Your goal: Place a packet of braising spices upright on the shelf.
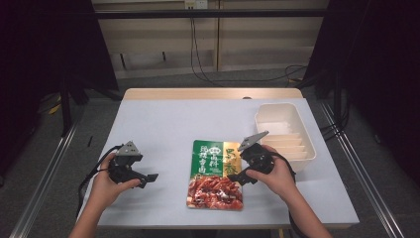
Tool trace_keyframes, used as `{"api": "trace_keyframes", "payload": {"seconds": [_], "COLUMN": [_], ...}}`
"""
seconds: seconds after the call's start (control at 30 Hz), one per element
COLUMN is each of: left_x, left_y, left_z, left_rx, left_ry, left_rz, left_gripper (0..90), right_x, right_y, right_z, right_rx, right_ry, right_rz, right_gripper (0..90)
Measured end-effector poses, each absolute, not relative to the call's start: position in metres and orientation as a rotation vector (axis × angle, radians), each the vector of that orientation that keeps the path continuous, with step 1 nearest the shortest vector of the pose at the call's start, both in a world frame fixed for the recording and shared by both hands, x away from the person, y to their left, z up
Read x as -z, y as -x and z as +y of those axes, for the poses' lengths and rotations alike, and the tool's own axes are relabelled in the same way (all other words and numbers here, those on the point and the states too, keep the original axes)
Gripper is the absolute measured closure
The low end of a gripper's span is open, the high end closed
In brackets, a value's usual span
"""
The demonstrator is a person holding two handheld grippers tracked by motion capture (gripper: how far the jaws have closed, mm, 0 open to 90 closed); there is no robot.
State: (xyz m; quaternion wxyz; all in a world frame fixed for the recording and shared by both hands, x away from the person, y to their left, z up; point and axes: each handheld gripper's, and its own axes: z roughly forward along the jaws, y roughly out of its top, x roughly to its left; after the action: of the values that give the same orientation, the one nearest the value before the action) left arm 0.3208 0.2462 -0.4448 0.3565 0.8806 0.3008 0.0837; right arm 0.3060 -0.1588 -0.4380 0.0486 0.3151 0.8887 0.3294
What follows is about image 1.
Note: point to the black curtain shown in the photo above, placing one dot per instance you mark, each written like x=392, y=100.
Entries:
x=379, y=66
x=39, y=59

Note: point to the white plastic bin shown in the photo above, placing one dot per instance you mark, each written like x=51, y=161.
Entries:
x=284, y=127

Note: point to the person's right hand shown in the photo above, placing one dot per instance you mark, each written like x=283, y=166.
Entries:
x=280, y=180

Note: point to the green food packet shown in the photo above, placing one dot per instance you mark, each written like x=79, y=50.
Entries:
x=214, y=195

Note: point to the black metal stand post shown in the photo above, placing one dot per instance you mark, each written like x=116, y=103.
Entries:
x=66, y=112

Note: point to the pale grey table mat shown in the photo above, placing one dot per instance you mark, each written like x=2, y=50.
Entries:
x=171, y=132

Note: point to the metal floor rail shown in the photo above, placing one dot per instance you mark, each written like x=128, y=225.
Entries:
x=363, y=175
x=43, y=178

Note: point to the person's left hand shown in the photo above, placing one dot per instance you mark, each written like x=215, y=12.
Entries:
x=105, y=185

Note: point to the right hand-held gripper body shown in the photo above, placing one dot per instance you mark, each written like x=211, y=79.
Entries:
x=259, y=158

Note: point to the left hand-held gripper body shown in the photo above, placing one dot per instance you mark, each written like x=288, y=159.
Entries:
x=127, y=152

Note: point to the black horizontal bar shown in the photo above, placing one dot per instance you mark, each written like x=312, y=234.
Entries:
x=204, y=13

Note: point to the white wall socket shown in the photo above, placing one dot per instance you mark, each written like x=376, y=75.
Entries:
x=196, y=4

